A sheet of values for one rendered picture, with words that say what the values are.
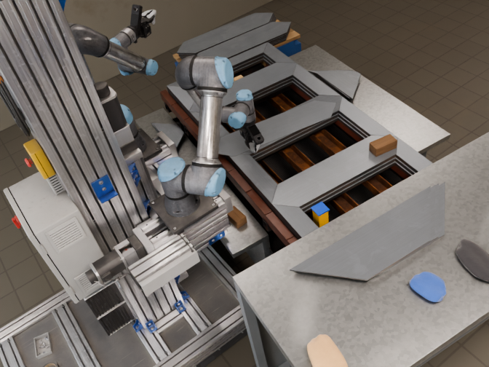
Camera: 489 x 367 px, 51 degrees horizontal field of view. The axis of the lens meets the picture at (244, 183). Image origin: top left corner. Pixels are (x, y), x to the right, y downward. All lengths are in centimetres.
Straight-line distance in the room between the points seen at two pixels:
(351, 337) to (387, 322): 13
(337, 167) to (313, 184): 16
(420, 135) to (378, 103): 35
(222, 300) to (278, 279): 102
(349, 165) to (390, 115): 58
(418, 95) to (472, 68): 59
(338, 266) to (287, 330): 30
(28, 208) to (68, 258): 25
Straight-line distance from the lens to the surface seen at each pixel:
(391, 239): 194
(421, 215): 203
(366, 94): 312
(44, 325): 313
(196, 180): 197
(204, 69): 197
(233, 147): 265
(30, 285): 363
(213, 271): 295
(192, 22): 543
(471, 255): 193
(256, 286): 186
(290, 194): 237
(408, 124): 291
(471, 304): 186
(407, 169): 253
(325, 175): 244
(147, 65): 248
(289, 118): 278
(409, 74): 463
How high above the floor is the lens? 259
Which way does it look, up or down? 45 degrees down
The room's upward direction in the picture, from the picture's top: 11 degrees counter-clockwise
